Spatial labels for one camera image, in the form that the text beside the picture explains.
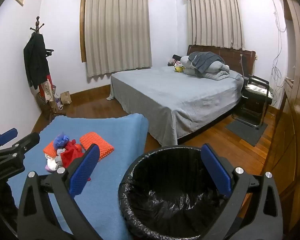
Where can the red garment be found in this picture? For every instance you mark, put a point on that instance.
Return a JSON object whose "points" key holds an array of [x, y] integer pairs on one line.
{"points": [[46, 86]]}

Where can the checkered bag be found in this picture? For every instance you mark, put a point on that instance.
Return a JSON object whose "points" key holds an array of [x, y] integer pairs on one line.
{"points": [[42, 100]]}

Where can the black metal chair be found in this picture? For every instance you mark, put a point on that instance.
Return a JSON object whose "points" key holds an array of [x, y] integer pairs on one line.
{"points": [[256, 100]]}

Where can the red plastic bag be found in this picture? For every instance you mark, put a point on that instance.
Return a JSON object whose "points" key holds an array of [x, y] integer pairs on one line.
{"points": [[68, 156]]}

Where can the yellow plush toy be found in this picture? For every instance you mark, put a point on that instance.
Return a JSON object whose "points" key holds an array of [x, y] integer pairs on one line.
{"points": [[178, 69]]}

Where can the narrow beige curtain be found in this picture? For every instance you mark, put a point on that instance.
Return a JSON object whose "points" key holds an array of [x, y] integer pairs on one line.
{"points": [[215, 20]]}

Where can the pink plush toy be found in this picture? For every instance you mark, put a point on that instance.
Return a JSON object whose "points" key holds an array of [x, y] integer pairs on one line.
{"points": [[173, 62]]}

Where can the grey pillows and clothes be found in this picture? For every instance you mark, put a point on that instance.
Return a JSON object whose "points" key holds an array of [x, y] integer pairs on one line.
{"points": [[215, 73]]}

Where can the black lined trash bin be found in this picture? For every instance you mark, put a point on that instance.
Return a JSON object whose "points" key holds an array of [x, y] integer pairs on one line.
{"points": [[165, 192]]}

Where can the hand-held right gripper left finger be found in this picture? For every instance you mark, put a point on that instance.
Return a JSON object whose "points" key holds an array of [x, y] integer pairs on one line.
{"points": [[85, 170]]}

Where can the black jacket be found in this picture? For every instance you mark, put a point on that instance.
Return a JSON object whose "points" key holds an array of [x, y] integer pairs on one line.
{"points": [[36, 60]]}

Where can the grey floor mat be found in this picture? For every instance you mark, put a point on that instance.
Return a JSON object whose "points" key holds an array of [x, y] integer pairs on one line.
{"points": [[245, 132]]}

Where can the round white tissue wad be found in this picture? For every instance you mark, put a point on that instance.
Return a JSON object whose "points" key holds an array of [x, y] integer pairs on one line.
{"points": [[50, 159]]}

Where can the brown paper bag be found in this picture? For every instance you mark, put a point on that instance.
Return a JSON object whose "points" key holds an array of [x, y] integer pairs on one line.
{"points": [[66, 98]]}

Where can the wooden coat rack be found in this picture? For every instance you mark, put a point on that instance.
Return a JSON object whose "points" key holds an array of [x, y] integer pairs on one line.
{"points": [[37, 25]]}

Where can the pink cloth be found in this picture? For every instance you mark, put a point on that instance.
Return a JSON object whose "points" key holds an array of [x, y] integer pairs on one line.
{"points": [[52, 168]]}

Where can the orange mesh mat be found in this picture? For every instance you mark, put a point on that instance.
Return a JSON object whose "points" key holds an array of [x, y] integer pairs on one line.
{"points": [[100, 143]]}

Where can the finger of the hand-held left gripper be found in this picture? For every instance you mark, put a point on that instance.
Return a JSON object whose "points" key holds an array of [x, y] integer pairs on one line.
{"points": [[6, 135], [27, 141]]}

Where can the dark grey blanket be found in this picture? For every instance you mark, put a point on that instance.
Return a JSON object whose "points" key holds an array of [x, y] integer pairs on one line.
{"points": [[206, 60]]}

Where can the wide beige curtain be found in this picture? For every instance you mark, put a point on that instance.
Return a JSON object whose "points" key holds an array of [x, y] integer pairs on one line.
{"points": [[117, 32]]}

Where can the wooden window frame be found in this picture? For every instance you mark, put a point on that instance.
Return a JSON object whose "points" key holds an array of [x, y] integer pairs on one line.
{"points": [[82, 30]]}

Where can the wooden wardrobe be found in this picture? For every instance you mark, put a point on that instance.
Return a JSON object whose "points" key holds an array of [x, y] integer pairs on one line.
{"points": [[295, 105]]}

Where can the bed with grey sheet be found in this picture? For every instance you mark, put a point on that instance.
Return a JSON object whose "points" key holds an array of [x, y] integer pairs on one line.
{"points": [[170, 97]]}

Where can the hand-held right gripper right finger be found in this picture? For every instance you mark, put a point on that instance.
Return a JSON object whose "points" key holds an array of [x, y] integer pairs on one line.
{"points": [[216, 170]]}

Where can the blue blanket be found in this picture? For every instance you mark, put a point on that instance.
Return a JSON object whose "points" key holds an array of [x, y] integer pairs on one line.
{"points": [[110, 135]]}

